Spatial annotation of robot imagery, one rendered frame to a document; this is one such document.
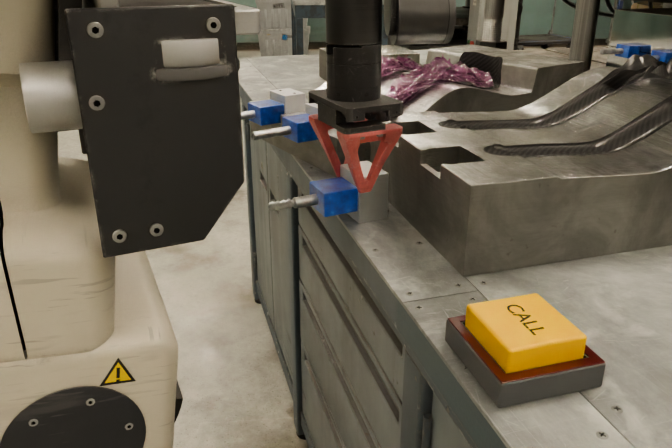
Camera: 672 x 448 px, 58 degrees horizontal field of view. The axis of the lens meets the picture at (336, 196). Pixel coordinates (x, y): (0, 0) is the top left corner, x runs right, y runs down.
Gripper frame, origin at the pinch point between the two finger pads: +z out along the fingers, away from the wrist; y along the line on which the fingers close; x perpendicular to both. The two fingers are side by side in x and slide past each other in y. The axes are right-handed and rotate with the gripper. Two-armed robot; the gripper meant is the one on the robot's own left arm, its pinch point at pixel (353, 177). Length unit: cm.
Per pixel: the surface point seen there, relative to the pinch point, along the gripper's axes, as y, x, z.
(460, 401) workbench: -28.9, 6.2, 6.7
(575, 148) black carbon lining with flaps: -10.5, -21.6, -3.2
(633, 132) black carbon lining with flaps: -12.3, -28.1, -4.6
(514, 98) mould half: 16.7, -36.8, -2.0
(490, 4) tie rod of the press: 98, -97, -10
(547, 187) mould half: -18.4, -10.2, -3.2
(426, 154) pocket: -6.8, -4.9, -3.9
